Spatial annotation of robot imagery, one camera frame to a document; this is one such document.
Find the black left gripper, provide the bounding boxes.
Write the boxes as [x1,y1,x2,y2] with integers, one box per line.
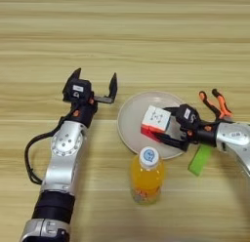
[64,67,118,129]

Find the green rectangular block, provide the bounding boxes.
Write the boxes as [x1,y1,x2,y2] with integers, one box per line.
[187,143,215,178]

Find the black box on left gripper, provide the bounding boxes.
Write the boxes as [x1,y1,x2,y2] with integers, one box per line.
[62,77,93,104]

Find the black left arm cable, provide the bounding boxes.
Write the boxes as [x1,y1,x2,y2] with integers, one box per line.
[23,114,72,186]

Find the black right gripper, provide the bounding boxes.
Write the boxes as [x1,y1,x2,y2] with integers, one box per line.
[151,105,220,153]

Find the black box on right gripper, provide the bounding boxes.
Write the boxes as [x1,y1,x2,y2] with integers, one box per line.
[175,102,202,133]

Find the orange handled needle-nose pliers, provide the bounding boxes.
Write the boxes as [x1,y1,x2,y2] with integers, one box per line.
[198,88,234,121]

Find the multicoloured puzzle cube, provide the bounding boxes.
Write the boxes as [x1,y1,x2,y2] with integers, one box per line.
[140,104,173,143]

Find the orange juice bottle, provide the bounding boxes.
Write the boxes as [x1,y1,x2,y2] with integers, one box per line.
[130,145,166,206]

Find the beige round plate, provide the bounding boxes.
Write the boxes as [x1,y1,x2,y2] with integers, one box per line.
[116,90,196,161]

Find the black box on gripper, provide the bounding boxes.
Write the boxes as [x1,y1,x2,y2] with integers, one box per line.
[175,102,202,133]
[62,77,93,104]

